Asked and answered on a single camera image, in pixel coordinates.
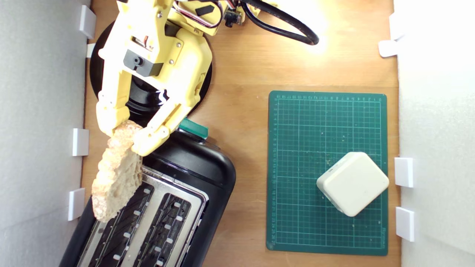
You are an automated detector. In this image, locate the black camera cable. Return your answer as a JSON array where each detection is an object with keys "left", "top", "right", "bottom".
[{"left": 239, "top": 0, "right": 320, "bottom": 46}]

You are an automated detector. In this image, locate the brown bread slice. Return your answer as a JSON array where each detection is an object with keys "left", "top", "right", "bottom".
[{"left": 91, "top": 120, "right": 144, "bottom": 223}]

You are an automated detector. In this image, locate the green cutting mat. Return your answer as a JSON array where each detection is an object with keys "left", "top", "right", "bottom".
[{"left": 266, "top": 90, "right": 389, "bottom": 256}]

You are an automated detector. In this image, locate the white square block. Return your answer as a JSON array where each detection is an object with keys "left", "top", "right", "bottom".
[{"left": 316, "top": 151, "right": 390, "bottom": 217}]

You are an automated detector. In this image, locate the black two-slot toaster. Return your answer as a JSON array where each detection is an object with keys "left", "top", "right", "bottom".
[{"left": 59, "top": 126, "right": 237, "bottom": 267}]

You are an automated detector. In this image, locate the black round plate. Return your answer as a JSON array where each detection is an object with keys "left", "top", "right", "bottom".
[{"left": 89, "top": 22, "right": 213, "bottom": 126}]

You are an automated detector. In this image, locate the gripper camera on yellow mount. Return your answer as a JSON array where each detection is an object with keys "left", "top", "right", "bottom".
[{"left": 223, "top": 2, "right": 262, "bottom": 28}]

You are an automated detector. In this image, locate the green toaster lever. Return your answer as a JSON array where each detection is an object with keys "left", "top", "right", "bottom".
[{"left": 178, "top": 118, "right": 209, "bottom": 141}]

